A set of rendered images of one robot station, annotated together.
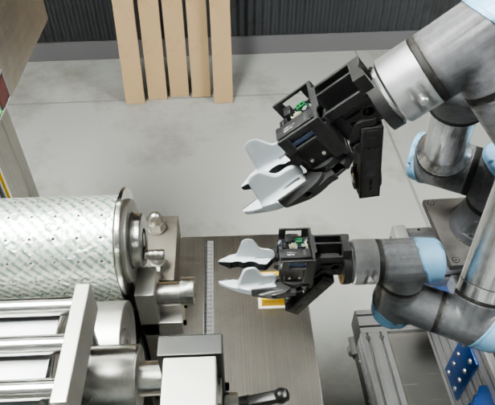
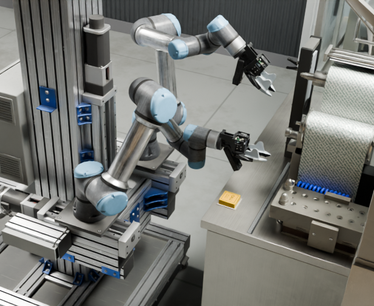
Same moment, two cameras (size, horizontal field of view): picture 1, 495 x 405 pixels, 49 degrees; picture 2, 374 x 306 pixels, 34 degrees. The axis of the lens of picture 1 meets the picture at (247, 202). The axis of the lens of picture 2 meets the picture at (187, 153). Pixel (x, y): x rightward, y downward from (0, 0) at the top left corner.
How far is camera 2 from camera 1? 2.68 m
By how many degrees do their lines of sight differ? 98
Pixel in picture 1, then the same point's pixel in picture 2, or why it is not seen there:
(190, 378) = (308, 46)
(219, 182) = not seen: outside the picture
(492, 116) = not seen: hidden behind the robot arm
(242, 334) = (254, 194)
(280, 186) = (266, 76)
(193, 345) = (306, 48)
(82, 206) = (322, 115)
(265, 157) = (265, 84)
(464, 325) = not seen: hidden behind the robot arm
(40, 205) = (336, 119)
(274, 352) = (244, 185)
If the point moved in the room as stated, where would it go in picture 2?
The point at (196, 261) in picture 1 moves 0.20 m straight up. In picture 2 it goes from (260, 226) to (266, 186)
